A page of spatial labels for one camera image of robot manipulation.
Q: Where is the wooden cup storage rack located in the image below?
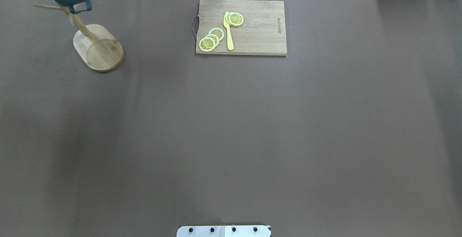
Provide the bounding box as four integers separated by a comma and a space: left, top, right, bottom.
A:
34, 0, 125, 72

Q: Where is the yellow plastic knife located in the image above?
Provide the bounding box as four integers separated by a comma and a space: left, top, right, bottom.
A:
223, 11, 234, 51

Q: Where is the lemon slice lower stack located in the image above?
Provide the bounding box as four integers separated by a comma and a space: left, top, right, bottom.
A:
198, 37, 216, 52

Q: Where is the lemon slice middle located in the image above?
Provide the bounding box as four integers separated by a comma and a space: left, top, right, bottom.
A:
205, 34, 220, 47

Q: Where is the lemon slice top right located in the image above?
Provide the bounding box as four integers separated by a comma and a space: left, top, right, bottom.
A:
209, 27, 225, 41

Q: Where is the wooden cutting board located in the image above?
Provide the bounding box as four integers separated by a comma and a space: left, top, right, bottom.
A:
195, 0, 287, 56

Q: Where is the lemon slice front left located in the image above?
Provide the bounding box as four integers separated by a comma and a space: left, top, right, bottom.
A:
229, 12, 244, 26

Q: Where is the lemon slice under front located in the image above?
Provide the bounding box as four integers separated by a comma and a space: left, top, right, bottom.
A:
224, 11, 232, 26

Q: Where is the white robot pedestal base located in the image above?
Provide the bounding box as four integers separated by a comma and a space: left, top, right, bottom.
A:
176, 224, 272, 237

